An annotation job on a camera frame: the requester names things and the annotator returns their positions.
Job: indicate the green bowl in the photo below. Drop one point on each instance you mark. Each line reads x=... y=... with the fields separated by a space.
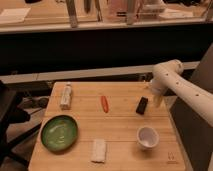
x=59 y=133

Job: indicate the white cup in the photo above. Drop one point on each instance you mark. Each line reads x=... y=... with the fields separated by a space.
x=147 y=138

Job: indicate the orange carrot toy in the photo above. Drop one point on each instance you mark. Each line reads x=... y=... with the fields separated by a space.
x=104 y=104

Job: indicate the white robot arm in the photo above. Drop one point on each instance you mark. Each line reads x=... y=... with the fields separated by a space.
x=167 y=75

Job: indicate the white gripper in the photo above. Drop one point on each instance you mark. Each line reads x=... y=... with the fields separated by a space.
x=157 y=100

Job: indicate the white sponge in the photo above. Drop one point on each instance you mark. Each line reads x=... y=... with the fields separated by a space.
x=99 y=151

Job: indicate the white paper sheet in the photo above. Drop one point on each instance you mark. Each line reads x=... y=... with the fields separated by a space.
x=14 y=15

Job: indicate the black chair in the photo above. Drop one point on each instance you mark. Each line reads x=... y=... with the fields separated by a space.
x=10 y=113

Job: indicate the black eraser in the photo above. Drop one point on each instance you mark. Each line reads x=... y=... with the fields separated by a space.
x=142 y=106

